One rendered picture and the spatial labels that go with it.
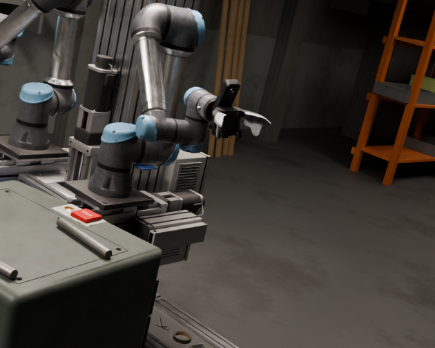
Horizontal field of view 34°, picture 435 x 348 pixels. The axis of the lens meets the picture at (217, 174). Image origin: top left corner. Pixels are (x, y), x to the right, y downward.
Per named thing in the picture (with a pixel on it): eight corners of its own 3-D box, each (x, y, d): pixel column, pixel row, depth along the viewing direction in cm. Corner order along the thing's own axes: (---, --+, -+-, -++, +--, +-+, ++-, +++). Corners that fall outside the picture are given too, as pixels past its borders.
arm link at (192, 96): (201, 112, 224) (207, 86, 221) (216, 122, 214) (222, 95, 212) (179, 110, 220) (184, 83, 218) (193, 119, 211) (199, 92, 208)
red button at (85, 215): (101, 222, 189) (102, 215, 189) (85, 226, 184) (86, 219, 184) (85, 215, 192) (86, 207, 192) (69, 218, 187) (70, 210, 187)
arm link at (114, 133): (92, 155, 242) (99, 117, 238) (129, 159, 248) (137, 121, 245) (103, 167, 232) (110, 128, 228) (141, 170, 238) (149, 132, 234)
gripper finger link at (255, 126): (273, 138, 198) (243, 131, 202) (275, 118, 196) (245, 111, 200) (268, 141, 195) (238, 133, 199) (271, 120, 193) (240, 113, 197)
